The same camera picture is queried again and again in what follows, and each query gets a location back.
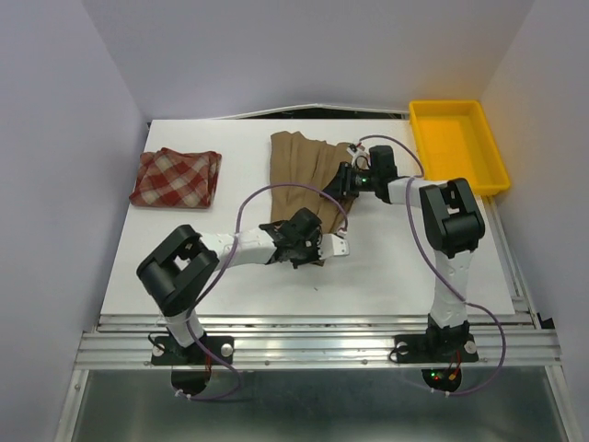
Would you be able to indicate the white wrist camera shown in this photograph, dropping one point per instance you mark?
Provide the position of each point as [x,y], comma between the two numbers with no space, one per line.
[360,158]
[333,245]

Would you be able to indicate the aluminium rail frame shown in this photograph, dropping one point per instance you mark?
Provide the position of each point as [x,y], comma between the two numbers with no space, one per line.
[115,392]

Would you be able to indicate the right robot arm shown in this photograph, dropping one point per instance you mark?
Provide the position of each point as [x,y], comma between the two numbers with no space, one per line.
[446,225]

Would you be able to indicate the tan skirt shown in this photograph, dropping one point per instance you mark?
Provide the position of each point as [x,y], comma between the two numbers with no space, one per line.
[298,167]

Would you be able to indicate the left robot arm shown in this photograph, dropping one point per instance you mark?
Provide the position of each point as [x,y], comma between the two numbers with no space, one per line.
[178,270]

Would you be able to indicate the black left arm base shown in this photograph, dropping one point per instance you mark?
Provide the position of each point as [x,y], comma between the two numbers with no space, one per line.
[166,351]

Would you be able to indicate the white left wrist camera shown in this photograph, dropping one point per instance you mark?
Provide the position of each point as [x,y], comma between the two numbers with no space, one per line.
[333,245]

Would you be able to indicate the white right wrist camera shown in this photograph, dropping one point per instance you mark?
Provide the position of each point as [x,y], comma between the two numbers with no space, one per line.
[360,158]

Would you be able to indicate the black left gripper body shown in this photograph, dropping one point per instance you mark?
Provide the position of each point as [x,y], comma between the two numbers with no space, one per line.
[306,250]

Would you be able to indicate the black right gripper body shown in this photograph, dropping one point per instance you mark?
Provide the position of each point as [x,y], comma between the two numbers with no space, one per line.
[355,180]

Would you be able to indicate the red plaid skirt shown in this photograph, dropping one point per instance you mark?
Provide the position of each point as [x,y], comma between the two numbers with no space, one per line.
[170,179]

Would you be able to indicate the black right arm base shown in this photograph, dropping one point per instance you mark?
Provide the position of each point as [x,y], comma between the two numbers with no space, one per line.
[411,349]

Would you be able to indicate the yellow plastic bin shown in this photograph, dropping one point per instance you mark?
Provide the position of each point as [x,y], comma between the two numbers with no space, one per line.
[454,140]

